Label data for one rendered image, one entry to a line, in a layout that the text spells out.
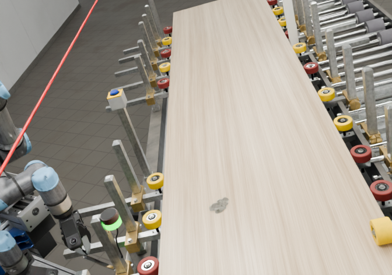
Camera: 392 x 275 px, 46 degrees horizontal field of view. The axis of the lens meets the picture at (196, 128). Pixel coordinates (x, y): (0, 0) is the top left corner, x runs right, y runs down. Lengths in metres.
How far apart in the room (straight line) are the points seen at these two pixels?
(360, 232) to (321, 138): 0.56
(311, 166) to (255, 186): 0.24
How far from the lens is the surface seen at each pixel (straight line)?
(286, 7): 2.92
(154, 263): 1.70
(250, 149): 2.07
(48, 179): 1.51
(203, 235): 1.73
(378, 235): 1.54
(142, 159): 2.36
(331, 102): 2.39
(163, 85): 2.90
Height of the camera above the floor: 2.08
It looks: 30 degrees down
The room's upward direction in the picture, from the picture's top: 18 degrees counter-clockwise
